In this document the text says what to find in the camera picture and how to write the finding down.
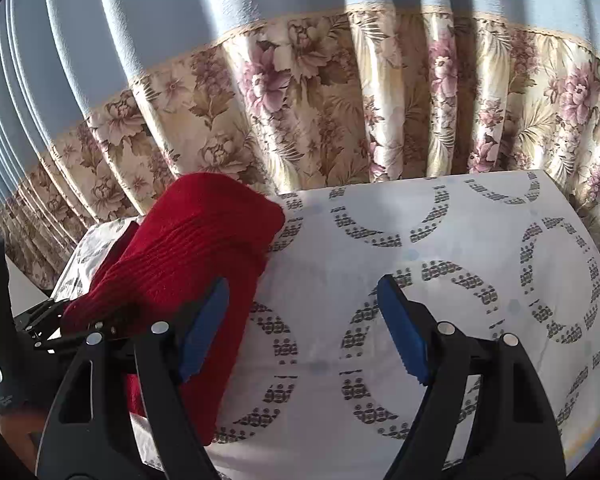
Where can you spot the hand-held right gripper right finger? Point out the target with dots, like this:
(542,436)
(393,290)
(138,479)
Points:
(405,330)

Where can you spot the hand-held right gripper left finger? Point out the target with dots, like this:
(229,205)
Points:
(202,335)

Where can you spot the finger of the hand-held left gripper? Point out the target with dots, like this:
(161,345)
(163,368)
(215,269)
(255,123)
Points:
(40,316)
(62,342)

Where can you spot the red knit sweater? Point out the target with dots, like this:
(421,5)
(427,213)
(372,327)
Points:
(195,240)

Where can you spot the blue and white printed bedsheet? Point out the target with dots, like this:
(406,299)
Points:
(455,310)

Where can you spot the blue curtain with floral border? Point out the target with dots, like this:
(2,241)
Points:
(280,85)

